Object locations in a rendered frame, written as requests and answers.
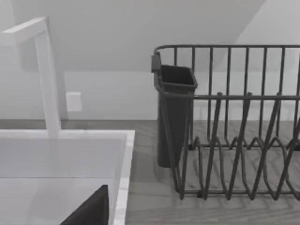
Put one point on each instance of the white sink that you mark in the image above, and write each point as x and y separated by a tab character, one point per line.
70	159

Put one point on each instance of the white wall socket plate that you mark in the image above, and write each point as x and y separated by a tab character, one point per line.
74	101

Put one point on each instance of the dark grey cutlery holder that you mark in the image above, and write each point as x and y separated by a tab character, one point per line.
172	117

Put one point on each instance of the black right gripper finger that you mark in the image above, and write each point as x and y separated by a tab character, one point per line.
93	208

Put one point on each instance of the tall white tap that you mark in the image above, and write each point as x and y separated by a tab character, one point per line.
48	77

